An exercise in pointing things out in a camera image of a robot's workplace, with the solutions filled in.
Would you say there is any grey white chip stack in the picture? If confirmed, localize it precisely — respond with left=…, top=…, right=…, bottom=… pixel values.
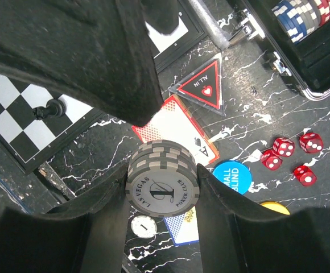
left=125, top=139, right=200, bottom=218

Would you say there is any red die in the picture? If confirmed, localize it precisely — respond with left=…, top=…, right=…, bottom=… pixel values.
left=261, top=149, right=283, bottom=171
left=293, top=165, right=317, bottom=187
left=299, top=133, right=324, bottom=154
left=273, top=138, right=295, bottom=157

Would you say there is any triangular all-in marker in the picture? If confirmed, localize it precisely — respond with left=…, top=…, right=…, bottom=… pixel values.
left=169, top=54, right=224, bottom=116

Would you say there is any red playing card deck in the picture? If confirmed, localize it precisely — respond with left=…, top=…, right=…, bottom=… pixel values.
left=131, top=94, right=220, bottom=166

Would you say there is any black poker set case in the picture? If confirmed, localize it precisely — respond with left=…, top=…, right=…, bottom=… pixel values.
left=232, top=1, right=330, bottom=101

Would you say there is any blue playing card deck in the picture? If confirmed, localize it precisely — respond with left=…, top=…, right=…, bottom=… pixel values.
left=163, top=207, right=199, bottom=246

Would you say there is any black white chess board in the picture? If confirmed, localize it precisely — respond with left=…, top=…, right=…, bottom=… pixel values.
left=0, top=1, right=206, bottom=174

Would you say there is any red yellow chip column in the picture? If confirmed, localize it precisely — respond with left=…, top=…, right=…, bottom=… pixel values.
left=271, top=0, right=330, bottom=44

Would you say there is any blue small blind button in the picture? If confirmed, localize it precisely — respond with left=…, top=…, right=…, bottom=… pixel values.
left=212, top=161, right=252, bottom=195

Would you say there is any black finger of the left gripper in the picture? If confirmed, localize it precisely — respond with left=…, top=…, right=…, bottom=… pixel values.
left=0, top=1, right=163, bottom=127

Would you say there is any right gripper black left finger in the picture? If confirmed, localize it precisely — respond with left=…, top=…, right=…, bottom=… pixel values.
left=0, top=166, right=129, bottom=272

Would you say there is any yellow big blind button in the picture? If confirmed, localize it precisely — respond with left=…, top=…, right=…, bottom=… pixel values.
left=260, top=201, right=291, bottom=215

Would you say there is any white loose poker chip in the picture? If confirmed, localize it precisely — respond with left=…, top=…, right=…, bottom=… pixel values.
left=131, top=216, right=157, bottom=239

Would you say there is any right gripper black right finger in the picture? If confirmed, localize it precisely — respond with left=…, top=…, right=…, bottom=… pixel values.
left=196, top=164, right=330, bottom=272

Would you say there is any black chess piece right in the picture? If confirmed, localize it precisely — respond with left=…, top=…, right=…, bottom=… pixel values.
left=32, top=99, right=66, bottom=120

